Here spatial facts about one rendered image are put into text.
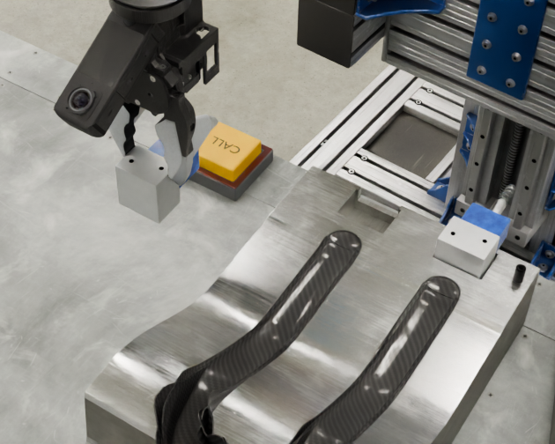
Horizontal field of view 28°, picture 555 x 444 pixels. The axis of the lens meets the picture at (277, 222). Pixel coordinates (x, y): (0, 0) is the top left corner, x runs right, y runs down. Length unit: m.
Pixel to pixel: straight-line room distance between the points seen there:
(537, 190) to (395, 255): 0.75
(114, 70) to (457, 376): 0.41
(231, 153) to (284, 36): 1.53
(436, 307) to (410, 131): 1.19
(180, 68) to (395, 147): 1.24
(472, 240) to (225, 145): 0.33
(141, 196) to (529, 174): 0.84
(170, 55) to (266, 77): 1.67
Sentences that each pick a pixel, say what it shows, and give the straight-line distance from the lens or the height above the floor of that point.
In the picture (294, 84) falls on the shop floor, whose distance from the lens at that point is 2.64.
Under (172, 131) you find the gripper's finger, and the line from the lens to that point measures 1.02.
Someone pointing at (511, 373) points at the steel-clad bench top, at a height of 0.80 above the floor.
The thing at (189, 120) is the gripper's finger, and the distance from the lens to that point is 1.00.
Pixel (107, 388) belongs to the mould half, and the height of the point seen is 0.93.
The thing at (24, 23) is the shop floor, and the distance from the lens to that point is 2.87.
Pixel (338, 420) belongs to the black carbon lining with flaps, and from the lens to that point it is 0.95.
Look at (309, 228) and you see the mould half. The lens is 1.11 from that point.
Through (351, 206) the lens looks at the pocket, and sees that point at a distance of 1.16.
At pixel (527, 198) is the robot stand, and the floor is 0.44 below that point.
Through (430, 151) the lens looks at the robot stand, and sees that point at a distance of 2.19.
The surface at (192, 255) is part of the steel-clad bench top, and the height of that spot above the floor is 0.80.
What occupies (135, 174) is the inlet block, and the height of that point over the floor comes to 0.96.
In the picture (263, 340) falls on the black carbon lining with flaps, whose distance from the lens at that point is 1.03.
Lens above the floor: 1.71
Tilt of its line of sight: 48 degrees down
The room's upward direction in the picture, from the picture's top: 2 degrees clockwise
